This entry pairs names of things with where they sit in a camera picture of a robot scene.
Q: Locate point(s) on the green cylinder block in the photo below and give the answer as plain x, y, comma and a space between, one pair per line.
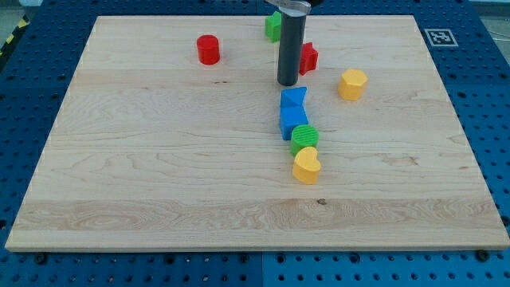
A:
302, 136

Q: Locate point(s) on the light wooden board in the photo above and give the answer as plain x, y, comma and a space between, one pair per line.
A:
153, 151

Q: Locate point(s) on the red star block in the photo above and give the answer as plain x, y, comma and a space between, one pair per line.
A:
308, 58

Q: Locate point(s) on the white fiducial marker tag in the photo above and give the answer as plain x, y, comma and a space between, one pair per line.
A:
439, 37

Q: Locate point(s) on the blue cube block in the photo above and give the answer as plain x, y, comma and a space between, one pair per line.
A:
291, 117

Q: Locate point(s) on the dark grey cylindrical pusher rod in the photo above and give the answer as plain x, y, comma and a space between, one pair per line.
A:
291, 41

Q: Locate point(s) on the yellow hexagon block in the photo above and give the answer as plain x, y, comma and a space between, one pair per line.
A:
352, 84

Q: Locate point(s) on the yellow heart block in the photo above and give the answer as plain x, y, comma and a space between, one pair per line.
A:
306, 166

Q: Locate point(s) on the red cylinder block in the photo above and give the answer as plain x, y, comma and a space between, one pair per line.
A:
208, 49

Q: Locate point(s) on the green star block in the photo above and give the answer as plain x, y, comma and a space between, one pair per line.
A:
273, 27

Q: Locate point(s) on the silver rod mount bracket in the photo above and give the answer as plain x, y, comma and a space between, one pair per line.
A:
291, 7

